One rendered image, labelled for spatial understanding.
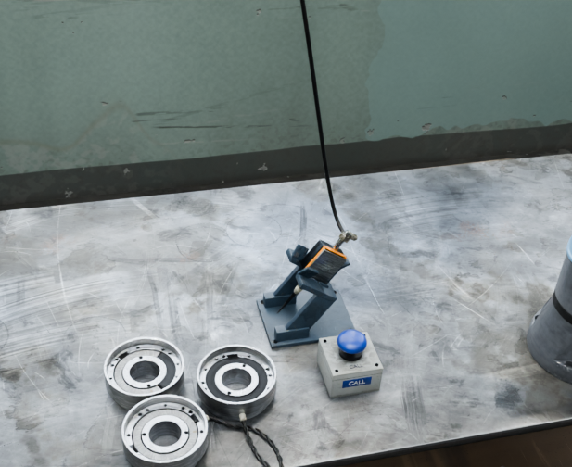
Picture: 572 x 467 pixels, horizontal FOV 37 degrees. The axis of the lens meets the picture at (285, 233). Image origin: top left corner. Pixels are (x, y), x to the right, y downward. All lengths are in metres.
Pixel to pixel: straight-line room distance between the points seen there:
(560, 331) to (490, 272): 0.21
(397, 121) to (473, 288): 1.67
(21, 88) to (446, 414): 1.84
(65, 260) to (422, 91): 1.81
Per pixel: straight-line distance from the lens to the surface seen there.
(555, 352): 1.26
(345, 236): 1.19
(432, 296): 1.35
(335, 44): 2.77
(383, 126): 2.98
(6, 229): 1.48
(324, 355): 1.18
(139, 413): 1.12
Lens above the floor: 1.69
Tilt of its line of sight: 38 degrees down
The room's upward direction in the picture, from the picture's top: 3 degrees clockwise
